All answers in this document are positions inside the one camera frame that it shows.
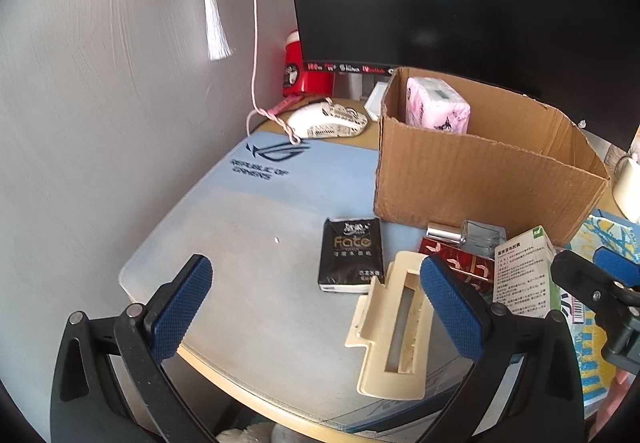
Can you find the white plush toy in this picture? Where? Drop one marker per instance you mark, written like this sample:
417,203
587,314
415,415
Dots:
250,435

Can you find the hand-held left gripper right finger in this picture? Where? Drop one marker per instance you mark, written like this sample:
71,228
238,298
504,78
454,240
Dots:
452,308

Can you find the white cotton pad pack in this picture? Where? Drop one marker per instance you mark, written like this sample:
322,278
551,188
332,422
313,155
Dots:
575,310

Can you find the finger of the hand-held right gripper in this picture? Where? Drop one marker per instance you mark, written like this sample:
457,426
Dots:
620,264
585,278

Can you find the red cosmetic box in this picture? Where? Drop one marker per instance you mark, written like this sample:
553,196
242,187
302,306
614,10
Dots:
475,268

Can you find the person's right hand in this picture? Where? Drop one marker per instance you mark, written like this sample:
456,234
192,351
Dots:
620,380

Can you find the white monitor stand base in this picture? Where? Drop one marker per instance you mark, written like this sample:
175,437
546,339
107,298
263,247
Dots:
377,100

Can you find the pink tissue pack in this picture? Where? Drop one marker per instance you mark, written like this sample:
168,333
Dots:
435,108

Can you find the cardboard box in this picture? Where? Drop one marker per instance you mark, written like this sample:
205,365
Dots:
450,183

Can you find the black tissue pack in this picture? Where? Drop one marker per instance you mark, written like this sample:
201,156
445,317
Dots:
347,253

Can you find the white tassel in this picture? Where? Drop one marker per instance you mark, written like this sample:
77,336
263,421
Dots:
216,23

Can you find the red can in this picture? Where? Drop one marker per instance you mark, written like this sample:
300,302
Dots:
310,83

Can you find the glass perfume bottle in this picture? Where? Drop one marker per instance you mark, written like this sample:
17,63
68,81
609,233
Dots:
482,238

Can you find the cream plastic container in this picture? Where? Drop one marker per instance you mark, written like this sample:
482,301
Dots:
627,193

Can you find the cream plastic holder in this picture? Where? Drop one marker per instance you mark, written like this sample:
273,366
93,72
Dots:
375,323

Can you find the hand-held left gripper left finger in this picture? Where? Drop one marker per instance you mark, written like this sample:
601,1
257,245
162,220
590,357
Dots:
180,303

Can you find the yellow and blue towel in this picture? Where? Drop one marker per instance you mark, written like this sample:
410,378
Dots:
600,233

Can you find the white and green medicine box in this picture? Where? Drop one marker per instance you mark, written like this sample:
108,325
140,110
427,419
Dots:
520,273

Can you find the blue desk mat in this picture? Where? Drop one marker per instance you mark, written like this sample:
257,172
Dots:
250,248

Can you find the white computer mouse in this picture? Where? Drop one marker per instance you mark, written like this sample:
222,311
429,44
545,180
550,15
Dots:
310,123

